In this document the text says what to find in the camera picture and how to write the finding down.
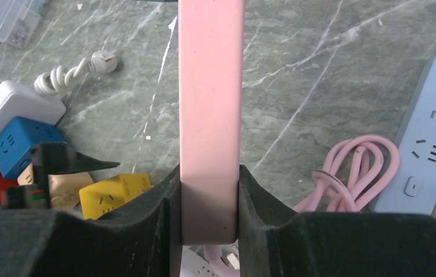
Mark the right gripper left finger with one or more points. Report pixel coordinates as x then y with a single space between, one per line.
139 238

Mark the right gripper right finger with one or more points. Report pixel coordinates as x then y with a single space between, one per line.
274 240

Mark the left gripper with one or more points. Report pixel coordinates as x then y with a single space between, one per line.
60 158

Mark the beige cube plug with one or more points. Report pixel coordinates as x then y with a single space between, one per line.
37 189

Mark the white cube plug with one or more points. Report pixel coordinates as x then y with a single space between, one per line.
192 265

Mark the yellow cube plug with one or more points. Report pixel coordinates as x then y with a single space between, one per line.
104 196

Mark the white power strip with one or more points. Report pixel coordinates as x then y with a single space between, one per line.
17 100

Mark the clear screw box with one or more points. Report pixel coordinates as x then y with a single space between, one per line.
19 19

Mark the blue power strip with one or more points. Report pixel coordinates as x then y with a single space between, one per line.
413 188

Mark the pink power strip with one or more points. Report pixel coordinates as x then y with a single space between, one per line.
210 76

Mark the blue cube plug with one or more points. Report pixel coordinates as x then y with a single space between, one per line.
19 135

